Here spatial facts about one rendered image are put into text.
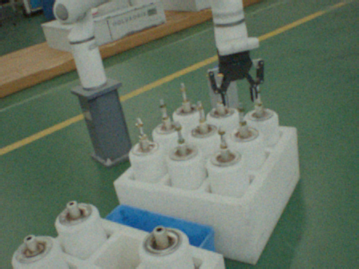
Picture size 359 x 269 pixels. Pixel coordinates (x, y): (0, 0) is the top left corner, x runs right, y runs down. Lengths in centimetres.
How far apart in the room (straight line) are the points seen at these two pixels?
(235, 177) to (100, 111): 70
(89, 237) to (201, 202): 28
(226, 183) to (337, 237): 33
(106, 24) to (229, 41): 230
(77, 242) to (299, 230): 58
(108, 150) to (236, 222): 73
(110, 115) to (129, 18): 182
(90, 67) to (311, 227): 89
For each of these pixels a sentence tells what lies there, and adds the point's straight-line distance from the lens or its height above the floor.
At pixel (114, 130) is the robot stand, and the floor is 13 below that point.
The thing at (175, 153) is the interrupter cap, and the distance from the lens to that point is 108.
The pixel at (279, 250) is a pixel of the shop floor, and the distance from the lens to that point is 112.
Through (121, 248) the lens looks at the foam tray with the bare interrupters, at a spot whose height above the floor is 15.
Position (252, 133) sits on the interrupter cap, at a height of 25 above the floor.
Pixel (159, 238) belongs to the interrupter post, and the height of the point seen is 27.
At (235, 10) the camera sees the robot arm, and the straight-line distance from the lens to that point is 97.
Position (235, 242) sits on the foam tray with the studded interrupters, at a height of 6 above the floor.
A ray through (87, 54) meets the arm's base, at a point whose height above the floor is 43.
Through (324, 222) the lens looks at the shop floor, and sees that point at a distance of 120.
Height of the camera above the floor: 77
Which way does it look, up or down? 26 degrees down
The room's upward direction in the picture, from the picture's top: 12 degrees counter-clockwise
